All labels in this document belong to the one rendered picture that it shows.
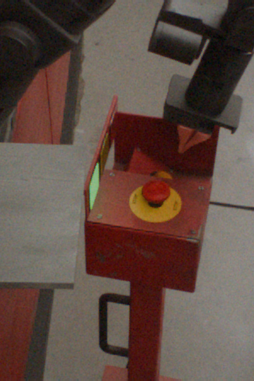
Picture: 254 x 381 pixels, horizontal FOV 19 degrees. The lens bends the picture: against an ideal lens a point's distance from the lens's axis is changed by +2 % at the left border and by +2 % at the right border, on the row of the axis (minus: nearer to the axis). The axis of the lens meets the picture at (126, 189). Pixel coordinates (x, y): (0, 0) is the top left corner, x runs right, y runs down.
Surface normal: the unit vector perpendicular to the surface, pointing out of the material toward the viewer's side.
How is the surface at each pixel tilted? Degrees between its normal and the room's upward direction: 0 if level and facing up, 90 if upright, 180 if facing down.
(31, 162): 0
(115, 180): 0
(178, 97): 15
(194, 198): 0
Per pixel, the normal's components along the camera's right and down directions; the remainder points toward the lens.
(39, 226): 0.01, -0.70
